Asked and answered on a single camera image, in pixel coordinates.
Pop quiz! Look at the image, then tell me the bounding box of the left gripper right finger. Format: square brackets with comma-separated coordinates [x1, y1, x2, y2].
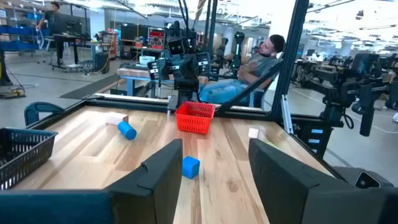
[248, 138, 358, 224]

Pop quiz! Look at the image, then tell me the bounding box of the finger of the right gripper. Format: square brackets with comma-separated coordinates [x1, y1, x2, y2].
[197, 52, 211, 76]
[147, 58, 167, 82]

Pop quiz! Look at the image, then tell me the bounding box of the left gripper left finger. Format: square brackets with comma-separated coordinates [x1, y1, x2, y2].
[105, 139, 183, 224]

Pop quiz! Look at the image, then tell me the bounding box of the blue foam cube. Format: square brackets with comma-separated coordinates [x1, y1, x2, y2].
[182, 156, 201, 180]

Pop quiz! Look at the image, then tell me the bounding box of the blue foam cylinder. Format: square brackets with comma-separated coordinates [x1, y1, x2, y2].
[117, 121, 137, 141]

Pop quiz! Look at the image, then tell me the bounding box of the blue-legged workbench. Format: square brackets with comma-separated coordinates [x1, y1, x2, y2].
[117, 67, 175, 99]

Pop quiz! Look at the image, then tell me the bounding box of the red tool cabinet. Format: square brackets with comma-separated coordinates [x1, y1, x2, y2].
[148, 27, 165, 50]

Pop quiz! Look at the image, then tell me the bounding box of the seated person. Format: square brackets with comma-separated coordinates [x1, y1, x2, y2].
[198, 34, 286, 105]

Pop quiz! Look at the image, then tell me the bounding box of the red plastic basket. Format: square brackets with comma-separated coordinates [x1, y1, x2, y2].
[174, 101, 216, 135]

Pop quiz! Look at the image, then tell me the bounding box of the black computer tower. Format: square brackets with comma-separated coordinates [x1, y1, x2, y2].
[95, 51, 110, 75]

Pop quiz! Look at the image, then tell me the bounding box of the black control box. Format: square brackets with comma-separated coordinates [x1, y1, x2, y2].
[292, 119, 335, 159]

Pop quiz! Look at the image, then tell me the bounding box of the black floor mat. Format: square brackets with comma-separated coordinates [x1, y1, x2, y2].
[58, 73, 121, 100]

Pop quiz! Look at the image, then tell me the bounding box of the black standing desk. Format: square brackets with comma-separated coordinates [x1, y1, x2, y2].
[51, 33, 85, 71]

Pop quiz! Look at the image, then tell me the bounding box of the standing person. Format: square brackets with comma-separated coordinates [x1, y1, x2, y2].
[36, 1, 68, 66]

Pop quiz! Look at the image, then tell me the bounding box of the blue chair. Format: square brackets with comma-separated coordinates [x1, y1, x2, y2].
[24, 101, 65, 127]

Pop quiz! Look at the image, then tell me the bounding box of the black plastic basket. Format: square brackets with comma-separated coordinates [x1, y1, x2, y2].
[0, 127, 59, 191]

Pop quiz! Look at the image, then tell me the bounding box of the shelving with blue bins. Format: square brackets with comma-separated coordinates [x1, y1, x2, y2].
[0, 0, 50, 52]

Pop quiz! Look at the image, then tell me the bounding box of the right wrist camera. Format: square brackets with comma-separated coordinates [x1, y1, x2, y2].
[167, 36, 187, 57]

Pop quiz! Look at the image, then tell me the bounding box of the silver metal bracket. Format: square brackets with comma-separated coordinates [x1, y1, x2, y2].
[280, 95, 295, 135]

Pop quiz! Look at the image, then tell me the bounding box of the table-level camera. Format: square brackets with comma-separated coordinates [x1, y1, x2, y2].
[334, 166, 394, 190]

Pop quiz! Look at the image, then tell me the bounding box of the black gantry post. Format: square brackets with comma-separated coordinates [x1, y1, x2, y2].
[216, 0, 311, 121]

